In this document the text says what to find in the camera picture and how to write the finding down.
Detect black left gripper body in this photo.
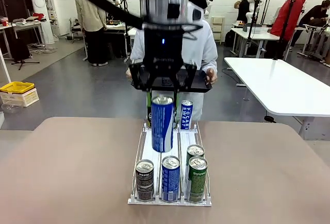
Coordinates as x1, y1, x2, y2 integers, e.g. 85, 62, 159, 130
142, 24, 185, 88

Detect black plastic tray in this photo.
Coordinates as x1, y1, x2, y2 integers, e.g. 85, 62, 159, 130
130, 64, 213, 94

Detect blue Pocari Sweat can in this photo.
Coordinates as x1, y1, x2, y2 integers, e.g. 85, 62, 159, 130
161, 156, 181, 203
151, 95, 174, 153
180, 100, 194, 131

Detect person's right forearm white sleeve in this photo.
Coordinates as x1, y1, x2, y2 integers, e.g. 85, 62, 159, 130
129, 50, 144, 67

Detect person's left forearm white sleeve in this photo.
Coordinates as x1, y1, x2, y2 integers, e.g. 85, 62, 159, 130
201, 53, 219, 72

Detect person in white hoodie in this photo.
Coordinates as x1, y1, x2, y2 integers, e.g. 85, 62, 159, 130
129, 18, 219, 122

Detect person in beige jacket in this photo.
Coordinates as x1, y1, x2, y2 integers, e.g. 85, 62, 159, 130
74, 0, 109, 67

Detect person in black shirt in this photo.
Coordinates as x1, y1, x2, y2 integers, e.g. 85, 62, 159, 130
234, 0, 256, 24

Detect person in red jacket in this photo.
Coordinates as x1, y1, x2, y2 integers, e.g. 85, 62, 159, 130
265, 0, 307, 60

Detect bending person in black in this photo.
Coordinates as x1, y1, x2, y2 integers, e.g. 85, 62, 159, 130
290, 0, 330, 50

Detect person's left hand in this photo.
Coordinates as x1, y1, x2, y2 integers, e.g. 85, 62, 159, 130
205, 68, 219, 85

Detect white drawer unit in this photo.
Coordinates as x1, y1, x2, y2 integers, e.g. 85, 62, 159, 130
211, 15, 225, 45

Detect black backpack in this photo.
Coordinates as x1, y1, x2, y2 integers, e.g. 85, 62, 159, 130
224, 29, 237, 47

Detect white can dispenser rack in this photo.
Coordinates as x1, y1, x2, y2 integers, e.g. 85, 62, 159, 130
127, 119, 213, 206

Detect green soda can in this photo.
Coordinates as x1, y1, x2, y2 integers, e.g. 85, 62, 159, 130
188, 156, 208, 204
186, 144, 205, 162

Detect white table with bin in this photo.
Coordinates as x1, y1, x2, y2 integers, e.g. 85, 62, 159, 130
230, 26, 281, 58

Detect large white table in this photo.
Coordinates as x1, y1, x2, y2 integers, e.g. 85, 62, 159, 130
223, 56, 330, 141

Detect cream plastic crate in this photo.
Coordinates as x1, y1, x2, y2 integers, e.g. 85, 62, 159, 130
0, 88, 40, 108

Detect yellow shallow tray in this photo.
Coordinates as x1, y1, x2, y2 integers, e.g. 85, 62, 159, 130
0, 81, 36, 94

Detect white tower air conditioner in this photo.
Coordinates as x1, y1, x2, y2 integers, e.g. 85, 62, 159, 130
27, 0, 59, 45

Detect white cluttered table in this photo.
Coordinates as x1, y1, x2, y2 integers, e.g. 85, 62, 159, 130
0, 20, 47, 47

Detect clear plastic bowl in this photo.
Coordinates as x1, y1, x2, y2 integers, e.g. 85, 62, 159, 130
1, 102, 22, 114

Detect black camera stand pole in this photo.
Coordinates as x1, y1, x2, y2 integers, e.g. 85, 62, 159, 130
245, 0, 262, 55
122, 0, 133, 48
272, 0, 301, 60

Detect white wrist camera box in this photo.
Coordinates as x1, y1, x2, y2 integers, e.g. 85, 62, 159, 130
187, 1, 204, 25

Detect black braided cable sleeve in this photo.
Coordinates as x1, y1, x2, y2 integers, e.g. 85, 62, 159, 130
48, 0, 202, 41

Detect tangled floor cables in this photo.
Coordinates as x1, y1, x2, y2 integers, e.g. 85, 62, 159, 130
27, 42, 56, 55

